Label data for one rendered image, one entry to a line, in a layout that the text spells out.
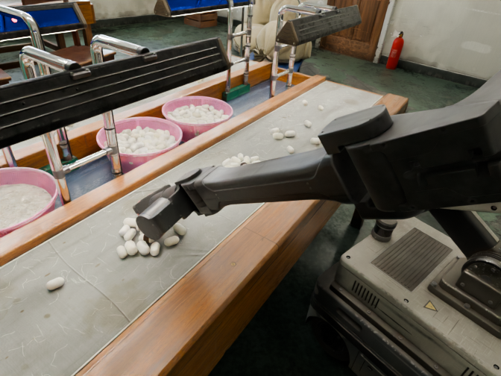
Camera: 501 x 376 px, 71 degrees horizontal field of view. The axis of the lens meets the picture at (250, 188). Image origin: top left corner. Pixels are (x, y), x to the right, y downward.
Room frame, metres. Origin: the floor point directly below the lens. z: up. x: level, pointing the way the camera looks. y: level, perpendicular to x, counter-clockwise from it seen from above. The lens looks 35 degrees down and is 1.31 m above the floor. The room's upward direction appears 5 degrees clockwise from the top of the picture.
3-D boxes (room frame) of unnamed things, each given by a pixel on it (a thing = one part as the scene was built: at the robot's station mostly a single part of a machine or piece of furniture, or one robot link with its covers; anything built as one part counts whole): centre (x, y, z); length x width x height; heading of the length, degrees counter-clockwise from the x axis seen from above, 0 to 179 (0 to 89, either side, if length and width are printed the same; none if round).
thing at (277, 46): (1.50, -0.16, 0.90); 0.20 x 0.19 x 0.45; 149
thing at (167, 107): (1.24, 0.23, 0.72); 0.27 x 0.27 x 0.10
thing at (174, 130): (1.00, 0.37, 0.72); 0.27 x 0.27 x 0.10
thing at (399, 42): (5.05, -1.80, 0.25); 0.18 x 0.14 x 0.49; 144
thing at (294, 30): (1.46, -0.23, 1.08); 0.62 x 0.08 x 0.07; 149
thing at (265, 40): (4.15, -0.17, 0.40); 0.74 x 0.56 x 0.38; 145
